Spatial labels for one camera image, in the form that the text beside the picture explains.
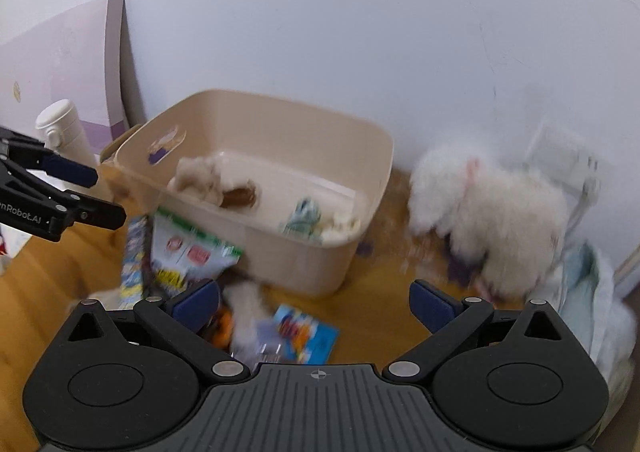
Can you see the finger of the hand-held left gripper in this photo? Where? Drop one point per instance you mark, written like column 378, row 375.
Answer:
column 95, row 216
column 70, row 170

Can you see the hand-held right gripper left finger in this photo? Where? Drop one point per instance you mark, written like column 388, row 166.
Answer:
column 200, row 303

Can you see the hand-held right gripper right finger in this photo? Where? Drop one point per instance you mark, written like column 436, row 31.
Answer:
column 432, row 304

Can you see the green and white snack bag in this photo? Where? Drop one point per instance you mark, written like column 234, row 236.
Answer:
column 185, row 252

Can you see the beige plastic storage bin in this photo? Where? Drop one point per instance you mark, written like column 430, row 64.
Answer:
column 310, row 254

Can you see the wooden desktop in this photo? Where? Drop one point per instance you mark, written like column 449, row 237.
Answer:
column 380, row 322

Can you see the orange cloth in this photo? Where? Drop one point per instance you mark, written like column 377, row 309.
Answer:
column 222, row 327

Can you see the white thermos bottle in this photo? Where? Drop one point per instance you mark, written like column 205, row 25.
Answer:
column 65, row 131

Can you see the clear plastic bag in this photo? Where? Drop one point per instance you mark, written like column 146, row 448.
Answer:
column 247, row 317

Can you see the tan cardboard piece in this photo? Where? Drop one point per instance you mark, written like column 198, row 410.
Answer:
column 112, row 144

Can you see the blue printed packet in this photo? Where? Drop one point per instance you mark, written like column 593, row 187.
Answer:
column 134, row 262

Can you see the beige plush toy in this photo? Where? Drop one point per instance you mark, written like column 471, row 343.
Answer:
column 192, row 176

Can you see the white fluffy plush dog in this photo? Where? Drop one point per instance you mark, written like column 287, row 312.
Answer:
column 500, row 222

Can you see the blue cartoon tissue pack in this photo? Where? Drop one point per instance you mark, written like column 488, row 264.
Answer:
column 305, row 334

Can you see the brown furry item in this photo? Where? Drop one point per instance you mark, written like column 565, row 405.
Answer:
column 240, row 197

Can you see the white fluffy item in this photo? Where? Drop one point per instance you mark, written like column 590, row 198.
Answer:
column 340, row 227

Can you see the green and blue packet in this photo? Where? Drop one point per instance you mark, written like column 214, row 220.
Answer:
column 302, row 217

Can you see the light blue cloth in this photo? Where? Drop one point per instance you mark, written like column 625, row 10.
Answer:
column 590, row 292

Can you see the white wall socket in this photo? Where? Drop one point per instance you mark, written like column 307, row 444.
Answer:
column 560, row 154

